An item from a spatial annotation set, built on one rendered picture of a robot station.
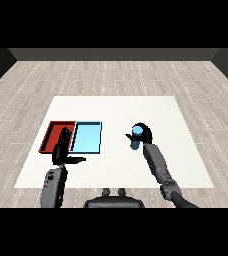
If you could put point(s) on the red shallow open box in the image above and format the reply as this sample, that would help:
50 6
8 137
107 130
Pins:
52 136

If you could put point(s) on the dark grey robot body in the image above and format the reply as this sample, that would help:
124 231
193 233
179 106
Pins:
114 201

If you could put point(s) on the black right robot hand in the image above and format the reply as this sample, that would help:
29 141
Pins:
146 133

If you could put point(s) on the light blue shallow open box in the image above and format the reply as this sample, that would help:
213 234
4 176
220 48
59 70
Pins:
86 137

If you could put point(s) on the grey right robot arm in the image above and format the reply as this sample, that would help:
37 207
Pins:
160 169

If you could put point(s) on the small blue can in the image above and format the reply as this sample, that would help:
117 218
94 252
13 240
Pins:
136 136

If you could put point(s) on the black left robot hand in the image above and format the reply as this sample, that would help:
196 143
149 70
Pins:
60 152

